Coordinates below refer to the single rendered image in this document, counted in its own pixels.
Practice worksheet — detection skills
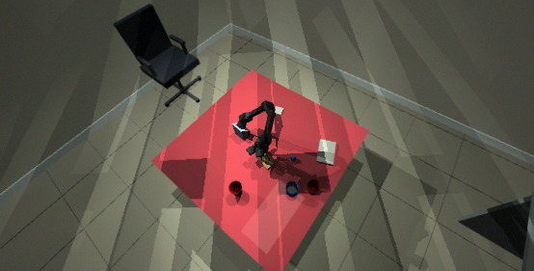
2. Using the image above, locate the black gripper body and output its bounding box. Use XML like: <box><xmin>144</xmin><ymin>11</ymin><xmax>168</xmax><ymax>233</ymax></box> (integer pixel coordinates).
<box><xmin>246</xmin><ymin>142</ymin><xmax>257</xmax><ymax>155</ymax></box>

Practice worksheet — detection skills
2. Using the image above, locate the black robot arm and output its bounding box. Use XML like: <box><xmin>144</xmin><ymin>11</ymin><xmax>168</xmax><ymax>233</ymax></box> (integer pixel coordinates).
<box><xmin>237</xmin><ymin>100</ymin><xmax>276</xmax><ymax>157</ymax></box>

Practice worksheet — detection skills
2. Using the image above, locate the dark red cup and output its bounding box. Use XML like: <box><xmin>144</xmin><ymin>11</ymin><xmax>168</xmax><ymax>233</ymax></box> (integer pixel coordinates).
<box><xmin>228</xmin><ymin>180</ymin><xmax>242</xmax><ymax>197</ymax></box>
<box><xmin>307</xmin><ymin>179</ymin><xmax>322</xmax><ymax>196</ymax></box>

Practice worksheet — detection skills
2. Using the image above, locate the dark blue mug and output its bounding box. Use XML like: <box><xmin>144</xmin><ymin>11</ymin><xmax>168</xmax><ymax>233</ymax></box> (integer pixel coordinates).
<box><xmin>285</xmin><ymin>181</ymin><xmax>299</xmax><ymax>198</ymax></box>

